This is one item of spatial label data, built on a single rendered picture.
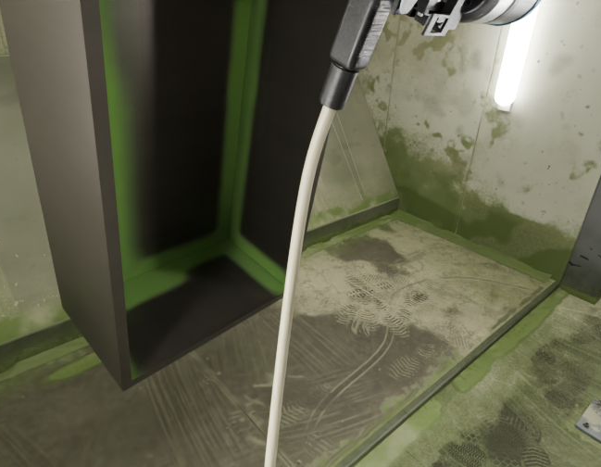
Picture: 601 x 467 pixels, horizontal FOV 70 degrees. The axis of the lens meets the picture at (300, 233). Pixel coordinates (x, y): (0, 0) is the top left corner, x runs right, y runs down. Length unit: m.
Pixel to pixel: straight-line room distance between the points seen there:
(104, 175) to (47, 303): 1.26
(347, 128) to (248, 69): 1.67
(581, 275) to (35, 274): 2.57
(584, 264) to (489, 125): 0.88
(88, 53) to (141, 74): 0.47
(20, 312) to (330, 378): 1.22
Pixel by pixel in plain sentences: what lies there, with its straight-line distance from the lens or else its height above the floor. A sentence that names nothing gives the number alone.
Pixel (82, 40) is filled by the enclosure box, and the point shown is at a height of 1.26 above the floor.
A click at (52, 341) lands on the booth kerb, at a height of 0.10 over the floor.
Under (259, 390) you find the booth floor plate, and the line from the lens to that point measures 1.72.
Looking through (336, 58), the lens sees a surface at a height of 1.27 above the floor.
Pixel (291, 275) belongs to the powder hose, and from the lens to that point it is 0.56.
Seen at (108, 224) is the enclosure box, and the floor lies 0.95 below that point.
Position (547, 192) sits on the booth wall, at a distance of 2.61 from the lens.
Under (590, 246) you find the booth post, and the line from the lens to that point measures 2.62.
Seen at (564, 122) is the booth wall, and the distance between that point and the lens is 2.53.
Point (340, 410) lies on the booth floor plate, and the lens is 1.67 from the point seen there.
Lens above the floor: 1.31
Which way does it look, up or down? 28 degrees down
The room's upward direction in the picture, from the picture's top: 2 degrees clockwise
